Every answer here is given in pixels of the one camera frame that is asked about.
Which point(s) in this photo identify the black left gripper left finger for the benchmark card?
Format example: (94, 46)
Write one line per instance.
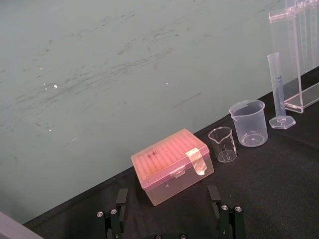
(115, 219)

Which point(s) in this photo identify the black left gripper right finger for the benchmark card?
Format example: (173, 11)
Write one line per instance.
(228, 220)

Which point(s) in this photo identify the small clear glass beaker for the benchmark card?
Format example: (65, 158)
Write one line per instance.
(223, 145)

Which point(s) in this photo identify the large translucent plastic beaker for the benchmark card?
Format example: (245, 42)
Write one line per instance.
(250, 123)

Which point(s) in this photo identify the clear acrylic tube rack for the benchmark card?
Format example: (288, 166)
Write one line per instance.
(296, 62)

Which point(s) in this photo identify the clear thin glass tube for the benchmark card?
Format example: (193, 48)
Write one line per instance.
(302, 35)

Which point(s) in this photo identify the black table cloth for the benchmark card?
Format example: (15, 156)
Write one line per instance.
(261, 179)

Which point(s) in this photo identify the pink plastic pipette tip box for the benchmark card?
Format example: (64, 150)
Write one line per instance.
(172, 165)

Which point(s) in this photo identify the grey box corner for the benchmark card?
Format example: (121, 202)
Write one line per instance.
(12, 229)

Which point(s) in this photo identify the clear plastic graduated cylinder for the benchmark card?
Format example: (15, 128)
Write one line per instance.
(278, 92)

